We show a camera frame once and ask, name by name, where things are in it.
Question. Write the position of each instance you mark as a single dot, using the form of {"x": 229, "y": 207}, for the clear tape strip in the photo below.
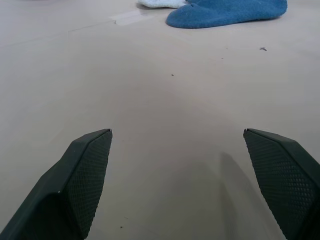
{"x": 126, "y": 19}

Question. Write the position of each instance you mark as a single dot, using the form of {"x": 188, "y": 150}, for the blue fuzzy sock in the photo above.
{"x": 225, "y": 13}

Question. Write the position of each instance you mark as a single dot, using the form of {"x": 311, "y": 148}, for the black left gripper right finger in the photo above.
{"x": 287, "y": 180}

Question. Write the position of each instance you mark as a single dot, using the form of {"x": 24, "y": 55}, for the white fuzzy sock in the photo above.
{"x": 162, "y": 3}

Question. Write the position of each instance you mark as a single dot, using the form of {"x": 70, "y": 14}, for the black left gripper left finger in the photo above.
{"x": 67, "y": 190}

